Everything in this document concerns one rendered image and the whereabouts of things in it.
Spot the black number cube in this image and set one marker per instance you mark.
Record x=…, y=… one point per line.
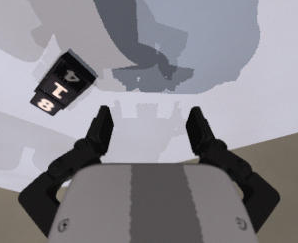
x=46, y=102
x=63, y=84

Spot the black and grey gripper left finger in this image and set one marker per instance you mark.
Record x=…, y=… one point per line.
x=39, y=198

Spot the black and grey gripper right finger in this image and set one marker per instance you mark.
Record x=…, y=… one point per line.
x=260, y=198

